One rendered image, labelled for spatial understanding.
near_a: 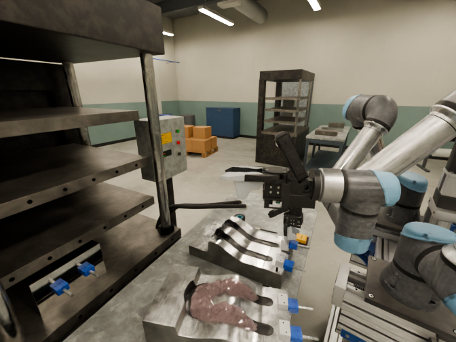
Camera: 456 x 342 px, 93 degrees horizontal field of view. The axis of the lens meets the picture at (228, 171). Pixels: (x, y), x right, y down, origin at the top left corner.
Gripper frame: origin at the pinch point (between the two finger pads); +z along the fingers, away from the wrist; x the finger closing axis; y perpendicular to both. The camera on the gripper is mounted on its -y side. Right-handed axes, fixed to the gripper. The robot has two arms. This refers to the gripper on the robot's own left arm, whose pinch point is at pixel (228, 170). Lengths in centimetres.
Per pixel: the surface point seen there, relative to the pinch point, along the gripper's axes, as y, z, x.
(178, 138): 0, 50, 95
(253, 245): 51, -6, 53
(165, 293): 53, 26, 17
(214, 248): 49, 13, 45
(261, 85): -94, -3, 456
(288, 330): 56, -20, 13
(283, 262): 49, -20, 39
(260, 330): 59, -10, 14
